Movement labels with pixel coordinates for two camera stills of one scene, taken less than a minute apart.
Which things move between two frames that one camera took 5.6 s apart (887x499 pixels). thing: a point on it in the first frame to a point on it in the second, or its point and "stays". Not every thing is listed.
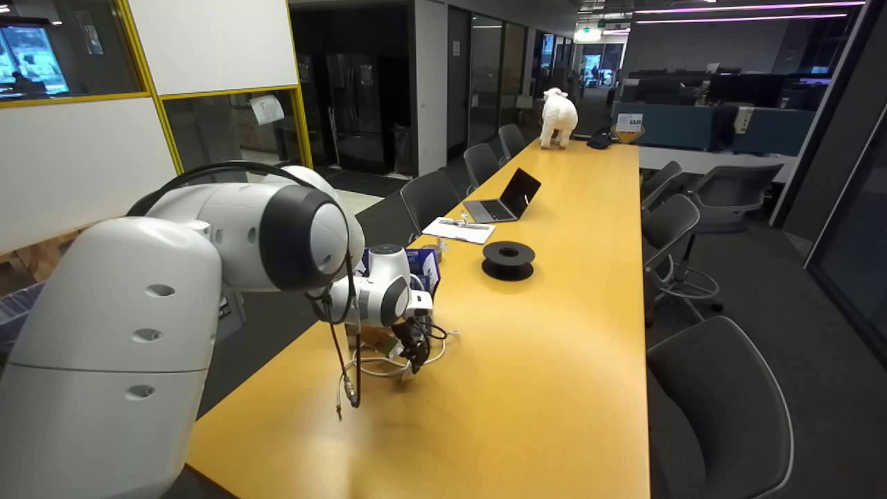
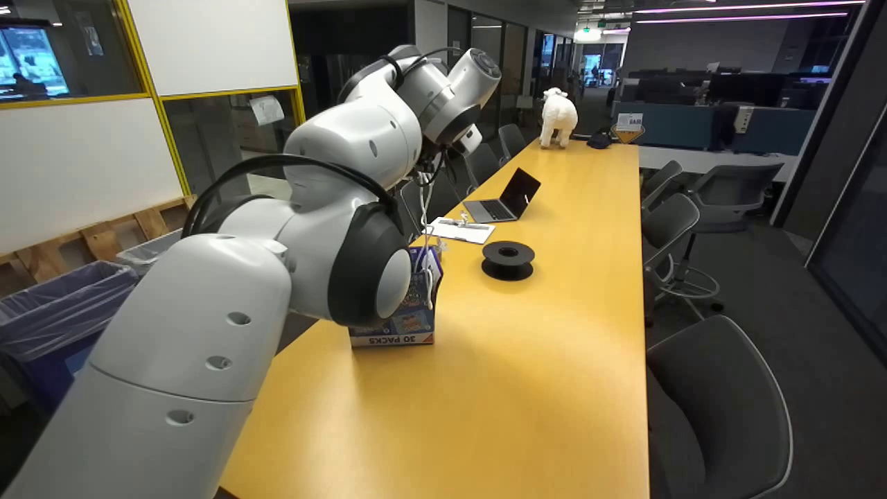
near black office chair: x=718 y=424 stays
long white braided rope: x=387 y=367 to x=424 y=188
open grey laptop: x=511 y=202 stays
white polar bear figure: x=558 y=116 stays
